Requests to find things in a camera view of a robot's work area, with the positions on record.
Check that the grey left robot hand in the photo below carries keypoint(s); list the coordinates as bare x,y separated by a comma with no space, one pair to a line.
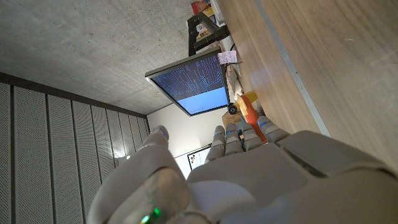
264,180

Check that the teal orange toy airplane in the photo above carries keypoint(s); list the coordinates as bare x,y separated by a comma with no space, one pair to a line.
248,112

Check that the white crumpled figure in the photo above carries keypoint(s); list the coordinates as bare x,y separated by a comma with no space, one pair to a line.
233,79

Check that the black computer monitor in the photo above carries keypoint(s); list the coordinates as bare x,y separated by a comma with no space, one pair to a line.
192,84

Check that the pink sticky note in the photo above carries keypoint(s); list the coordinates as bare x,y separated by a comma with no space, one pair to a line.
227,57

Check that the small white box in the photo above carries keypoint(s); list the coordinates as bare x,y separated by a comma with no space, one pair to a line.
218,12

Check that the orange printed cardboard box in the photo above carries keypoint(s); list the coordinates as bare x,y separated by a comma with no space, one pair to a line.
200,6

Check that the black framed wall whiteboard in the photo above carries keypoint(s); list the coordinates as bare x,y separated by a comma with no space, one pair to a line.
197,157

